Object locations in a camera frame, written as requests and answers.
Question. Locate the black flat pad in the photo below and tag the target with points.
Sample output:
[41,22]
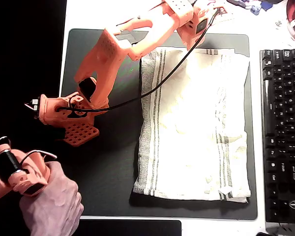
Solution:
[127,228]

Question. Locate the black desk mat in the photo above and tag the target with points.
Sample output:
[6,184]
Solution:
[100,152]

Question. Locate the white striped towel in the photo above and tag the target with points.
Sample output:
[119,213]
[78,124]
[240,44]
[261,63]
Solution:
[186,147]

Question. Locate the white purple small item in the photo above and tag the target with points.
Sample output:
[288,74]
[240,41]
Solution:
[238,3]

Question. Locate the person's hand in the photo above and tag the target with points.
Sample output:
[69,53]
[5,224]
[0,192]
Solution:
[54,209]

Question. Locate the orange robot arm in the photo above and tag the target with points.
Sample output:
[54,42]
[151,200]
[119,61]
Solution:
[150,32]

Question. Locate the orange leader arm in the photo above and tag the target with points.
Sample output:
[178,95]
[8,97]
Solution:
[32,169]

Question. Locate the small black object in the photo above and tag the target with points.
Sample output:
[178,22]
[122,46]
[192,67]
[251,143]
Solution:
[264,234]

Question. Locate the orange perforated arm base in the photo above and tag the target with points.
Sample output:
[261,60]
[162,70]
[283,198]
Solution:
[81,132]

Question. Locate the orange gripper camera mount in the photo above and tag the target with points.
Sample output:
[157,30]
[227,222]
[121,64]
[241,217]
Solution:
[222,10]

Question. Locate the blue small item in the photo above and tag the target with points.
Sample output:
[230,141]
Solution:
[256,9]

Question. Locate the black computer keyboard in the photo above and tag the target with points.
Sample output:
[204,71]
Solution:
[285,123]

